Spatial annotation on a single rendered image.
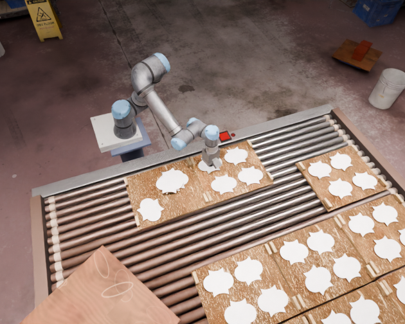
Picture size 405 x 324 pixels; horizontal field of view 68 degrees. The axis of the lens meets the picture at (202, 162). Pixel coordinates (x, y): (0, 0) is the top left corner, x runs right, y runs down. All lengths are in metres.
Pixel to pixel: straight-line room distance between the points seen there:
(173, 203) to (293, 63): 3.10
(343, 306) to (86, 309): 1.14
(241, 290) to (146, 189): 0.75
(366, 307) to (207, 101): 2.65
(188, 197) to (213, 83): 2.35
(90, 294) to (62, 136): 2.29
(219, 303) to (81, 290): 0.62
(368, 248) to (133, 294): 1.18
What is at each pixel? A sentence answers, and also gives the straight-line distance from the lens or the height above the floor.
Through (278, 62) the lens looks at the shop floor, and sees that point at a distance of 4.33.
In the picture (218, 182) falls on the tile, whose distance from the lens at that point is 1.75.
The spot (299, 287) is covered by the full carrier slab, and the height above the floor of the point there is 0.94.
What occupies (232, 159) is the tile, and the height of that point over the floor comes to 0.95.
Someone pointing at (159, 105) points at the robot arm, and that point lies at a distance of 1.56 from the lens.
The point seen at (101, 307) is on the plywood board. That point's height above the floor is 1.04.
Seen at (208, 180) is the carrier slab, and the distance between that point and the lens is 1.77.
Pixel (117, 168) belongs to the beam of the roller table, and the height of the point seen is 0.92.
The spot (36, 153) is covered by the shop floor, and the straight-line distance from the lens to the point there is 3.48.
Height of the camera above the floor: 2.43
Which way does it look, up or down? 54 degrees down
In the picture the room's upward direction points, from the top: 1 degrees clockwise
